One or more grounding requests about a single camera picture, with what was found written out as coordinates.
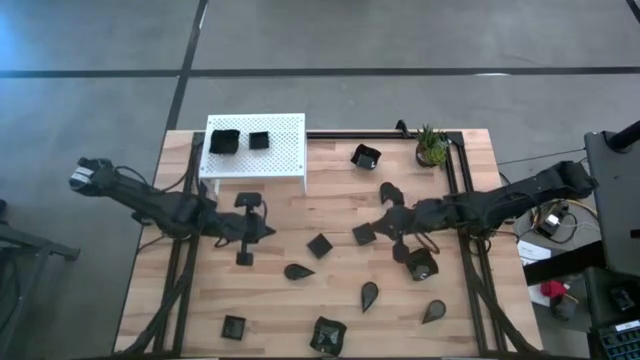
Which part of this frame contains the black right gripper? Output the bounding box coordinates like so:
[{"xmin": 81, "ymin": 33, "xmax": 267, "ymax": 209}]
[{"xmin": 372, "ymin": 182, "xmax": 444, "ymax": 265}]

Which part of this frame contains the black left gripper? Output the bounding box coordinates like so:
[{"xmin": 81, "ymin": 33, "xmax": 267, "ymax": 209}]
[{"xmin": 214, "ymin": 192, "xmax": 277, "ymax": 266}]

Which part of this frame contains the black small square plate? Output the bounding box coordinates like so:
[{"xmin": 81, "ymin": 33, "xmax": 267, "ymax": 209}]
[
  {"xmin": 306, "ymin": 232, "xmax": 334, "ymax": 260},
  {"xmin": 248, "ymin": 130, "xmax": 271, "ymax": 151},
  {"xmin": 221, "ymin": 314, "xmax": 247, "ymax": 342},
  {"xmin": 351, "ymin": 222, "xmax": 378, "ymax": 247}
]

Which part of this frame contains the black teardrop plate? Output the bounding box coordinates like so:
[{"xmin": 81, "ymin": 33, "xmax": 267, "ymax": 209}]
[
  {"xmin": 421, "ymin": 298, "xmax": 448, "ymax": 325},
  {"xmin": 360, "ymin": 281, "xmax": 380, "ymax": 314},
  {"xmin": 283, "ymin": 263, "xmax": 317, "ymax": 281}
]

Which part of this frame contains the white perforated shelf riser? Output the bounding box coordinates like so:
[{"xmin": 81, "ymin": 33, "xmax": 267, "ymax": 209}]
[{"xmin": 198, "ymin": 112, "xmax": 308, "ymax": 194}]

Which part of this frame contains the potted green succulent plant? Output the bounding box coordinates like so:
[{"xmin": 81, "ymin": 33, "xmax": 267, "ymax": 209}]
[{"xmin": 414, "ymin": 123, "xmax": 450, "ymax": 169}]

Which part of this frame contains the white paper sheet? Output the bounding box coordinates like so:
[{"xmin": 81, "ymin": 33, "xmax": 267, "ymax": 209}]
[{"xmin": 517, "ymin": 239, "xmax": 553, "ymax": 266}]

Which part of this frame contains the small electronics box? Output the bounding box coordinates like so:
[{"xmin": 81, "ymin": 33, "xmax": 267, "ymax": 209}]
[{"xmin": 537, "ymin": 212, "xmax": 566, "ymax": 239}]

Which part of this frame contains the red cloth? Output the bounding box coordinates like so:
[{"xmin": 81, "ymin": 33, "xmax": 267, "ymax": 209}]
[{"xmin": 539, "ymin": 279, "xmax": 569, "ymax": 300}]

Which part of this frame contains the grey metal stand plate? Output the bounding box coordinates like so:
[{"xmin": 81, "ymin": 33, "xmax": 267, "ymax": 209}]
[{"xmin": 583, "ymin": 128, "xmax": 640, "ymax": 279}]

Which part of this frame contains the black tripod stand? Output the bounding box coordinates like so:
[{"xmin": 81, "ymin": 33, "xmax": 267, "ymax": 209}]
[{"xmin": 0, "ymin": 199, "xmax": 81, "ymax": 360}]

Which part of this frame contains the black case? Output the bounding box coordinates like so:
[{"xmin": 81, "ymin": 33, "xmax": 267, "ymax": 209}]
[{"xmin": 584, "ymin": 267, "xmax": 640, "ymax": 329}]

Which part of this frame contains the black stand pole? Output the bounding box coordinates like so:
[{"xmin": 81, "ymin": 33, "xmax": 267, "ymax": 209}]
[{"xmin": 606, "ymin": 118, "xmax": 640, "ymax": 152}]

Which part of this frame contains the black aluminium table frame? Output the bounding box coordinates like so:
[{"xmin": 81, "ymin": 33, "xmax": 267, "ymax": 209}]
[{"xmin": 119, "ymin": 129, "xmax": 539, "ymax": 359}]

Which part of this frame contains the thin black cable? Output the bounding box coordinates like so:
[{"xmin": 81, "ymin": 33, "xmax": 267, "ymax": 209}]
[{"xmin": 497, "ymin": 147, "xmax": 586, "ymax": 166}]

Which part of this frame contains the coloured cable bundle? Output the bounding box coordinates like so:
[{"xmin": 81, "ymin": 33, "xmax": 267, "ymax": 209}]
[{"xmin": 514, "ymin": 199, "xmax": 601, "ymax": 246}]

